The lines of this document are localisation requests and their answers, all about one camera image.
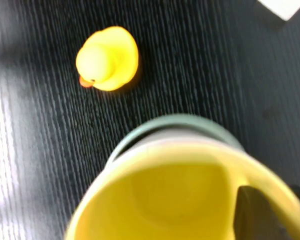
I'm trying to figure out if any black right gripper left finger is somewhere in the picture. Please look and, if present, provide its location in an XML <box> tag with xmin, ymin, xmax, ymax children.
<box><xmin>235</xmin><ymin>185</ymin><xmax>300</xmax><ymax>240</ymax></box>

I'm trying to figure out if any yellow plastic cup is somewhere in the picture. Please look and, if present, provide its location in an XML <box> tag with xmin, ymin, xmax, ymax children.
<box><xmin>64</xmin><ymin>142</ymin><xmax>300</xmax><ymax>240</ymax></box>

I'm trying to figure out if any green plastic cup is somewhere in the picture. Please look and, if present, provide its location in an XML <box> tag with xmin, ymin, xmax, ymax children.
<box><xmin>106</xmin><ymin>113</ymin><xmax>246</xmax><ymax>169</ymax></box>

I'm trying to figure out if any white foam cube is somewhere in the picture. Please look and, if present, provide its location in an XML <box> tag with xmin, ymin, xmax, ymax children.
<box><xmin>256</xmin><ymin>0</ymin><xmax>300</xmax><ymax>22</ymax></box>

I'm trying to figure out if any yellow rubber duck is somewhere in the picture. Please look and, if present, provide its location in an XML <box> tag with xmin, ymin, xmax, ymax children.
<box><xmin>75</xmin><ymin>26</ymin><xmax>139</xmax><ymax>92</ymax></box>

